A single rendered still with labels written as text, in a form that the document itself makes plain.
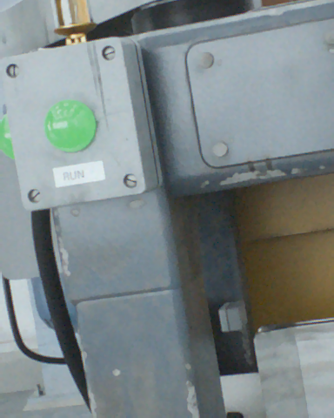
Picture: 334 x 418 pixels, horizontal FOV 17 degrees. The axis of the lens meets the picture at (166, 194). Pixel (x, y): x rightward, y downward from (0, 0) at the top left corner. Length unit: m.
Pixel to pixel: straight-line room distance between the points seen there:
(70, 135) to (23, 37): 0.43
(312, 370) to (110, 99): 0.30
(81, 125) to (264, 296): 0.39
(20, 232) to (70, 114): 0.51
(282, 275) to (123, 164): 0.36
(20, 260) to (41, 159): 0.49
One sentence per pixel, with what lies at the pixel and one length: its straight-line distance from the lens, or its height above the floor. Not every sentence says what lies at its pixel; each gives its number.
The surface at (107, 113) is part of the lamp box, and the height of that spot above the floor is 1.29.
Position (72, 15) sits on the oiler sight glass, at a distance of 0.72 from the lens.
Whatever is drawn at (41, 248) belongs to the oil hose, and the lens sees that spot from 0.72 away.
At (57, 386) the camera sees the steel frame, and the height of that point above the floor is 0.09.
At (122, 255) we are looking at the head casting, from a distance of 0.69.
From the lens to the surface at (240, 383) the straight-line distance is 0.86.
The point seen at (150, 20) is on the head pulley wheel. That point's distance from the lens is 0.80.
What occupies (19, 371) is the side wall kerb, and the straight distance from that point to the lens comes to 6.35.
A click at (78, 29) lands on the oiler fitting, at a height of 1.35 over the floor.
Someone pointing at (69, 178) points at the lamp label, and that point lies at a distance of 0.64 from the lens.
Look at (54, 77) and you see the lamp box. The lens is 0.64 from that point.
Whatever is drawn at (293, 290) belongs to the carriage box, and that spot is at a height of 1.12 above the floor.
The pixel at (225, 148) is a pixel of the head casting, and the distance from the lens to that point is 0.67.
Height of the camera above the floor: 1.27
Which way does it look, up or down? 3 degrees down
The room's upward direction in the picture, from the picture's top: 9 degrees counter-clockwise
